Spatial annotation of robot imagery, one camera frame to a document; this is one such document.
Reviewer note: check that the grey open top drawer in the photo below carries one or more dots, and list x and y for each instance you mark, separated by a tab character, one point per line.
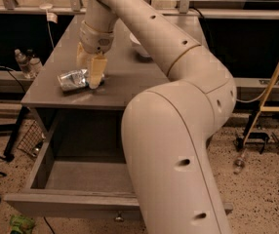
74	189

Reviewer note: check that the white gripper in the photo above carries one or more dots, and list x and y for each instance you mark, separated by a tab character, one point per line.
95	40

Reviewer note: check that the green snack bag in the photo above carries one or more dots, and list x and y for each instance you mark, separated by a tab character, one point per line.
21	225

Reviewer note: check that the dark capped bottle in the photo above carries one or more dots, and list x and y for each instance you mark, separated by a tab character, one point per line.
34	61

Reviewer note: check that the grey wooden cabinet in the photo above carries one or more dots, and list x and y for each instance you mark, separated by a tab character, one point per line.
136	112

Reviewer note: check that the white ceramic bowl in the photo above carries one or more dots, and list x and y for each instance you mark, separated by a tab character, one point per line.
137	46

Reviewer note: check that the yellow wooden ladder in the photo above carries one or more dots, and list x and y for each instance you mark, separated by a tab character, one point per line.
263	107

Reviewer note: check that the clear plastic water bottle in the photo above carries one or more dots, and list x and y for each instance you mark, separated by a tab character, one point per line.
23	62

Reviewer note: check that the wire mesh basket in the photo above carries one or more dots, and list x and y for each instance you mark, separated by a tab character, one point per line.
32	141

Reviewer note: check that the metal drawer knob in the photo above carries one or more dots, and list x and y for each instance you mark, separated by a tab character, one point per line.
119	217

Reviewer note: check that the plastic bottle on floor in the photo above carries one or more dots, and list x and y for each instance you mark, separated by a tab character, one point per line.
240	162

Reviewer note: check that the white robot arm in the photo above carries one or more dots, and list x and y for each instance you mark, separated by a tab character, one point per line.
101	15

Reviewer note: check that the silver blue redbull can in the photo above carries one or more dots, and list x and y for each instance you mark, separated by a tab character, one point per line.
74	80

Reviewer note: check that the black stand leg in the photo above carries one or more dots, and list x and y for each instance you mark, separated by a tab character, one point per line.
13	130

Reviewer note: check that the metal railing frame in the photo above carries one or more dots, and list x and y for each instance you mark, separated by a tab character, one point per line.
32	10

